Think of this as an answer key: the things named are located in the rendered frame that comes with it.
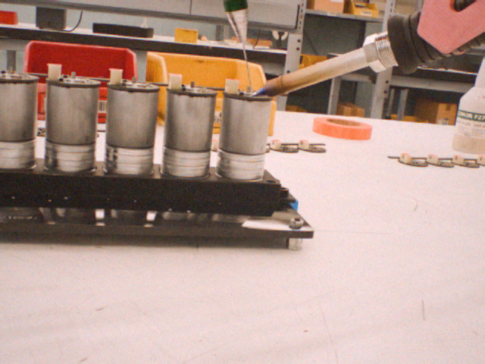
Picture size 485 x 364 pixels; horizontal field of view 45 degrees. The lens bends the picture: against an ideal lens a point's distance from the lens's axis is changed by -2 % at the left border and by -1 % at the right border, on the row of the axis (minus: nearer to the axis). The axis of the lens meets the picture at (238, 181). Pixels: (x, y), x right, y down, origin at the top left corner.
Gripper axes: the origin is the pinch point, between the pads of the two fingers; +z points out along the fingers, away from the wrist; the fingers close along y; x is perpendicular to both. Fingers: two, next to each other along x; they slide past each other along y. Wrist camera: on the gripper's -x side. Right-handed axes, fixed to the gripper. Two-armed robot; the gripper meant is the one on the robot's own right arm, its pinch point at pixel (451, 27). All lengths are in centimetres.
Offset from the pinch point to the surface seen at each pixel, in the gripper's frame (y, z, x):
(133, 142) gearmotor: 4.0, 11.8, -7.6
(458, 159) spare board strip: -27.4, 10.1, 1.7
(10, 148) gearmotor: 7.9, 14.3, -10.7
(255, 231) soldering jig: 3.4, 11.0, -0.5
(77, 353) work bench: 13.9, 11.7, 0.3
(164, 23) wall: -336, 142, -248
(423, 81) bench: -259, 45, -50
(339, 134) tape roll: -28.6, 15.8, -8.3
